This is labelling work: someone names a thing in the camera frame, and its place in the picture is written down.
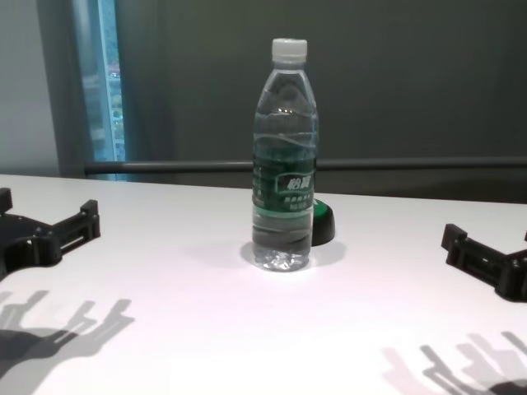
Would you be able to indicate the grey horizontal handrail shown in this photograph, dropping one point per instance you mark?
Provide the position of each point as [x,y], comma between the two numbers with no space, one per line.
[391,164]

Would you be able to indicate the clear water bottle green label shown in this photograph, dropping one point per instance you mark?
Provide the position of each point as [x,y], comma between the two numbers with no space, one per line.
[285,189]

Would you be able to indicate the green YES button black base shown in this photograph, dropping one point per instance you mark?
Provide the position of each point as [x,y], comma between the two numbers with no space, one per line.
[325,226]

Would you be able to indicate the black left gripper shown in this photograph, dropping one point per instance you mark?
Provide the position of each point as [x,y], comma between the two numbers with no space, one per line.
[16,243]

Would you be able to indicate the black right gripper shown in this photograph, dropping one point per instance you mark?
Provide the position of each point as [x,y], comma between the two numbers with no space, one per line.
[514,275]

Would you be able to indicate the glass window strip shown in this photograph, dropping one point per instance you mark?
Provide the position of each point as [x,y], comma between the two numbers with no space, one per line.
[105,82]

